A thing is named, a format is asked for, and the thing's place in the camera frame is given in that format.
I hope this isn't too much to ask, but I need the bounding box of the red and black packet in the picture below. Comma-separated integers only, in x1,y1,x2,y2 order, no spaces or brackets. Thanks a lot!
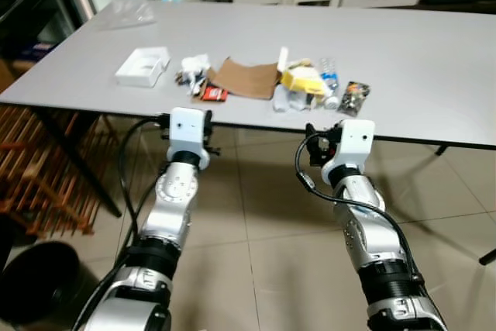
200,83,229,103

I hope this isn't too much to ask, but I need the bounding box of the clear plastic packaging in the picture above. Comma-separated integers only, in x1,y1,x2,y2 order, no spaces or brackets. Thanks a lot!
101,0,156,29

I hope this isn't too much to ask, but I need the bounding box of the black rubbish bin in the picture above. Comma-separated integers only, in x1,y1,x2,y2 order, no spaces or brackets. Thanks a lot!
0,240,80,330

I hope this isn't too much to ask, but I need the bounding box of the small dark crumpled wrapper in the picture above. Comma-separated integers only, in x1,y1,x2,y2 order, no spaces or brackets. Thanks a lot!
175,70,207,90

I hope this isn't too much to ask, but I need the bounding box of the dark printed snack wrapper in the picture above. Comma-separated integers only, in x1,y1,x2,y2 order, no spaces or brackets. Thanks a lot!
339,81,371,117

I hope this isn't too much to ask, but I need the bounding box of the white crumpled plastic bag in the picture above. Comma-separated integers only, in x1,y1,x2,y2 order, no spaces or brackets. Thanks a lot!
271,83,311,112

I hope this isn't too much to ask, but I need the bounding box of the torn brown cardboard piece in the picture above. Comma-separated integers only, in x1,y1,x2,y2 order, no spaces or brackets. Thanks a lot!
208,57,281,101

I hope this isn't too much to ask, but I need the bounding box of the crumpled white tissue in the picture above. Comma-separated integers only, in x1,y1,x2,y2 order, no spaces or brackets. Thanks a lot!
181,53,212,76

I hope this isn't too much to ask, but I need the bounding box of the clear plastic water bottle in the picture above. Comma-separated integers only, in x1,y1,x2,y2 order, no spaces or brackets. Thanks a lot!
318,57,342,111

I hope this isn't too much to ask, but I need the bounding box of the yellow cardboard box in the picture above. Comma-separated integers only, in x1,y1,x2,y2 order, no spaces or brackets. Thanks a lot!
281,66,326,98

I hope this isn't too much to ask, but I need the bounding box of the white open box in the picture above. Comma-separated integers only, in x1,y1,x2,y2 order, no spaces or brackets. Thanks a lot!
115,47,171,88

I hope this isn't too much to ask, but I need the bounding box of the white card piece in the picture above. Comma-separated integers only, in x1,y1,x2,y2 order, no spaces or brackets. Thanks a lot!
277,47,289,76

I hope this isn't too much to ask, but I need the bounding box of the brown wooden rack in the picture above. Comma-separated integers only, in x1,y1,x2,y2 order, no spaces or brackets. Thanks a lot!
0,106,117,236

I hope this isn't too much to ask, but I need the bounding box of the black shelf unit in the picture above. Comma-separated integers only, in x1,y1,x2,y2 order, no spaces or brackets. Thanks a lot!
0,0,90,76

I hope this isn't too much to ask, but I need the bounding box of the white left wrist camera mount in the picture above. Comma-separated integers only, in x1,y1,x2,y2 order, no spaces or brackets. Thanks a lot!
168,108,212,171

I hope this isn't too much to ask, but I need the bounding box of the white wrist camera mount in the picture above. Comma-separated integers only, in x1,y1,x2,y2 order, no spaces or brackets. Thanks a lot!
320,119,377,184
168,108,212,171

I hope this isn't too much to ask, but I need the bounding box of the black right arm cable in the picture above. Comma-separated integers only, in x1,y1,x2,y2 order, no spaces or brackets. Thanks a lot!
294,133,425,287

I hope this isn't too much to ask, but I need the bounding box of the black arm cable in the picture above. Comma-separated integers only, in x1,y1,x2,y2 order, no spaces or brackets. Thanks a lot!
294,133,425,287
116,116,167,247

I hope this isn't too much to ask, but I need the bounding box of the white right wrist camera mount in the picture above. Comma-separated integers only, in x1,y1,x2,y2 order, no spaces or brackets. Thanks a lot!
320,119,377,184

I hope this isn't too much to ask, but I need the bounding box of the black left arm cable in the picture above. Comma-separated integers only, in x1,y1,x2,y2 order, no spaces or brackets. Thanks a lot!
116,116,167,247

